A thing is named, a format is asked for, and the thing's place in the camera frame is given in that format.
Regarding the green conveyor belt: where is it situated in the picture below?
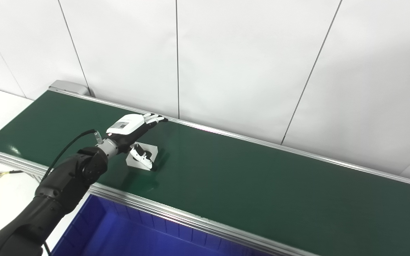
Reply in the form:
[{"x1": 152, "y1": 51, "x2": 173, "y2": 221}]
[
  {"x1": 0, "y1": 80, "x2": 410, "y2": 256},
  {"x1": 0, "y1": 90, "x2": 410, "y2": 256}
]

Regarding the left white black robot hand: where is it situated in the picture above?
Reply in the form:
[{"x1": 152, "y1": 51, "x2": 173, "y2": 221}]
[{"x1": 106, "y1": 113, "x2": 169, "y2": 171}]

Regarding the blue plastic bin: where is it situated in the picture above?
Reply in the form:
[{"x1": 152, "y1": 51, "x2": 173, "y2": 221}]
[{"x1": 50, "y1": 194, "x2": 273, "y2": 256}]

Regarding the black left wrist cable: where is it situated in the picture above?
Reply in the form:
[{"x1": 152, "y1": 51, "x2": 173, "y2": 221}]
[{"x1": 41, "y1": 129, "x2": 104, "y2": 256}]

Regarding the grey conveyor end housing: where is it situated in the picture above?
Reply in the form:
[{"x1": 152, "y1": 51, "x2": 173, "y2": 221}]
[{"x1": 48, "y1": 80, "x2": 92, "y2": 97}]

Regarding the white square hollow part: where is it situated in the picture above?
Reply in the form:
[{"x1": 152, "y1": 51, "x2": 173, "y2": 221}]
[{"x1": 125, "y1": 142, "x2": 158, "y2": 171}]

